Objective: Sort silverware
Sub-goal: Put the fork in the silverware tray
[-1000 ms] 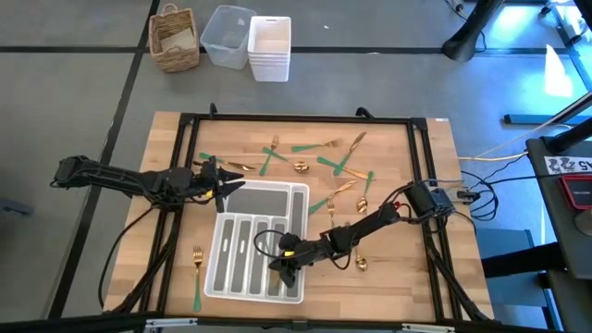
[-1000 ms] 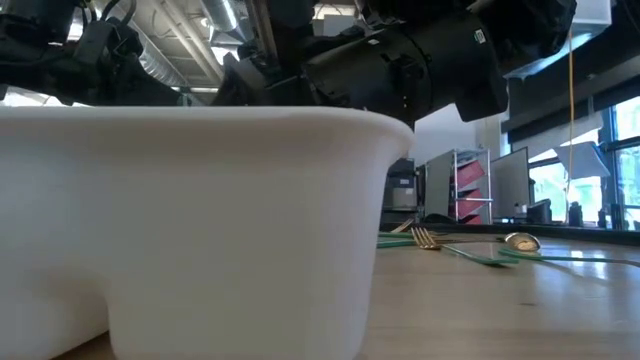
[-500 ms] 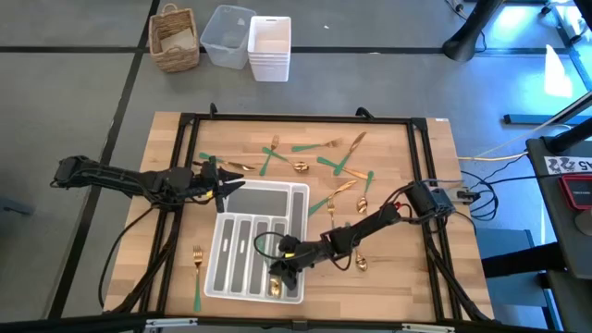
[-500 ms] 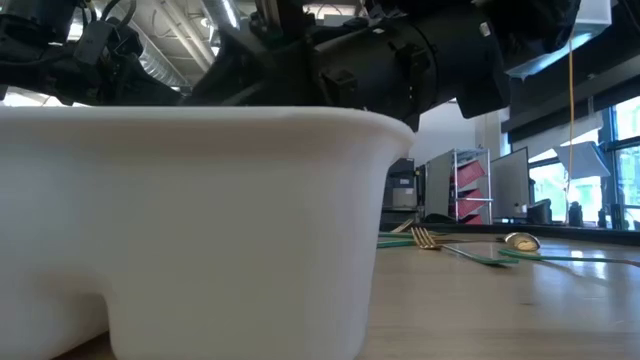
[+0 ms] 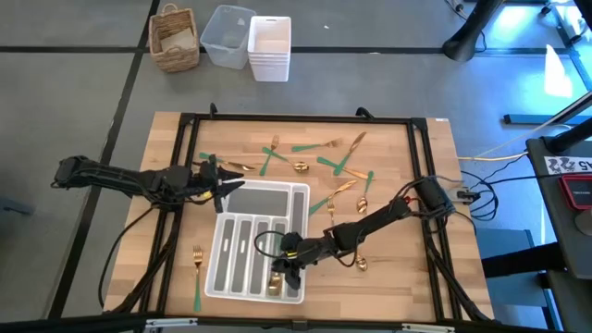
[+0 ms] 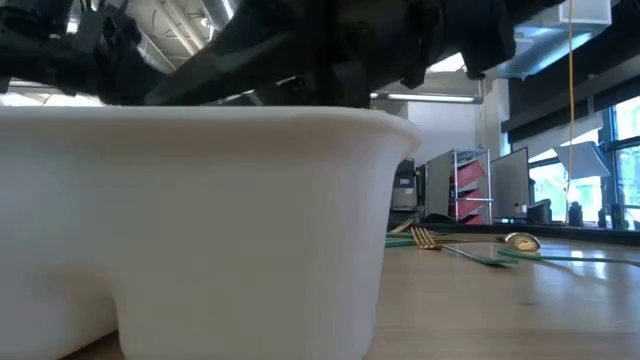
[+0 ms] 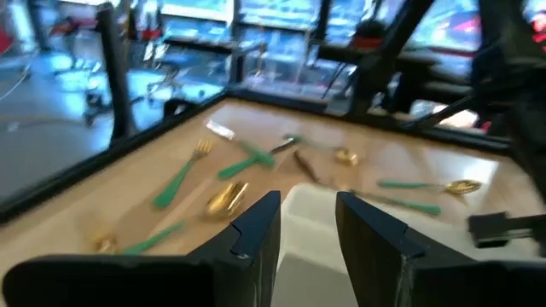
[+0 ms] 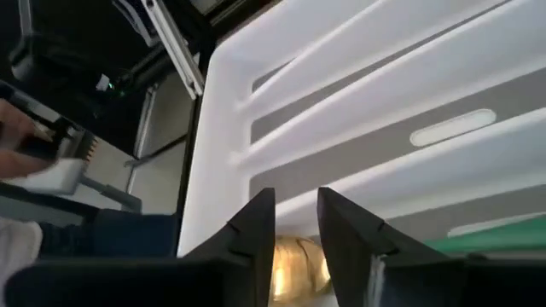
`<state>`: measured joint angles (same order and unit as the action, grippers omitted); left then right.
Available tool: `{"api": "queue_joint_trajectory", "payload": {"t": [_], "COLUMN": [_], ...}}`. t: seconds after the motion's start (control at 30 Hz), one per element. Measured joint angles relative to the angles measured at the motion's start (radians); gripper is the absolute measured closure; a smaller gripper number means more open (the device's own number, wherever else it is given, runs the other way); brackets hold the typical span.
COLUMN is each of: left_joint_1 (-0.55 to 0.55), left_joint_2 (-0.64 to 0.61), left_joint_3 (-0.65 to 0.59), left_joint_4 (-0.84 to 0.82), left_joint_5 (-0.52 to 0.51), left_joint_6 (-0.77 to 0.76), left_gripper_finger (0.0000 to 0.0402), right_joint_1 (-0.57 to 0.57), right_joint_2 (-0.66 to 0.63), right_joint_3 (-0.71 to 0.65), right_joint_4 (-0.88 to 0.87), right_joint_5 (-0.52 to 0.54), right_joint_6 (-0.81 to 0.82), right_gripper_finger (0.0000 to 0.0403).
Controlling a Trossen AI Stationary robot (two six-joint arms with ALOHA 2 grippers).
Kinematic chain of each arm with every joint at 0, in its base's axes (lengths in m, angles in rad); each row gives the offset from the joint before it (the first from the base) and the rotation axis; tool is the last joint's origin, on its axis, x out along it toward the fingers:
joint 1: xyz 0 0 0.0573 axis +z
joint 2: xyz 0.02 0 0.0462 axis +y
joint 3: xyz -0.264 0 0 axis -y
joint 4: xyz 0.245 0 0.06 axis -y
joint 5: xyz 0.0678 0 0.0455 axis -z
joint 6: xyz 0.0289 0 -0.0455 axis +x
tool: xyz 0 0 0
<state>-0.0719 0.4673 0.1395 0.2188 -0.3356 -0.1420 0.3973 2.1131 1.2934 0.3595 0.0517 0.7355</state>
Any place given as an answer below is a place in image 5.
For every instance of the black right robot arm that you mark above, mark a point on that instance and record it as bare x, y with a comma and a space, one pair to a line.
370, 222

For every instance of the black stand leg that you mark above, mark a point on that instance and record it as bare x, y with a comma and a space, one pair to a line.
467, 41

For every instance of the black table clamp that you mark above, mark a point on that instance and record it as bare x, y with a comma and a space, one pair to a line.
365, 112
213, 110

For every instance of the white cutlery tray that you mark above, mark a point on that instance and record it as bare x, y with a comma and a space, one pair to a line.
266, 202

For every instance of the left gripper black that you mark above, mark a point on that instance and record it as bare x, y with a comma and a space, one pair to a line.
201, 181

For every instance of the grey connector box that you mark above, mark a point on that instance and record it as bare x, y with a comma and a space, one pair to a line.
467, 195

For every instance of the black desk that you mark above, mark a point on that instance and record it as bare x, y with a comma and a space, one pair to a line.
555, 222

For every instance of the black aluminium table frame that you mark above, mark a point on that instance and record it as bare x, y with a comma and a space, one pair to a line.
300, 118

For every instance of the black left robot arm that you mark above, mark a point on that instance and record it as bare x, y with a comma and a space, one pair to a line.
115, 179

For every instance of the clear plastic bin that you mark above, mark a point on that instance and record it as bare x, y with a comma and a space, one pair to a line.
226, 39

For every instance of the red and black device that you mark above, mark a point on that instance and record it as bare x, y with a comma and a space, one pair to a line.
578, 192

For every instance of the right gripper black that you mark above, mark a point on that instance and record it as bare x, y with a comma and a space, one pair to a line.
300, 252

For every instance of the silver frame bracket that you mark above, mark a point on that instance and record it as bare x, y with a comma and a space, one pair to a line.
171, 323
427, 328

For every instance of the white printed paper label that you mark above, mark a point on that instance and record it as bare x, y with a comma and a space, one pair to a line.
566, 165

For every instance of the dark blue box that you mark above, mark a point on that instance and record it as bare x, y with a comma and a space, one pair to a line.
509, 291

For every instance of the beige paper sheet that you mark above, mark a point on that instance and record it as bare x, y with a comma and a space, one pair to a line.
178, 40

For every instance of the black desk crossbar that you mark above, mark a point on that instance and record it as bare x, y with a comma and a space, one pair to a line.
522, 261

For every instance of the grey round object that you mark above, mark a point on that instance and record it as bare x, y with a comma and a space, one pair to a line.
586, 223

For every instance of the woven wicker basket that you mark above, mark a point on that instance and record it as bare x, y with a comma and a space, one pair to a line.
178, 62

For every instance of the white plastic storage bin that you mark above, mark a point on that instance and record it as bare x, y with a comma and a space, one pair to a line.
269, 65

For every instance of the black aluminium crossbar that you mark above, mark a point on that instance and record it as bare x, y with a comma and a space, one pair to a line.
69, 324

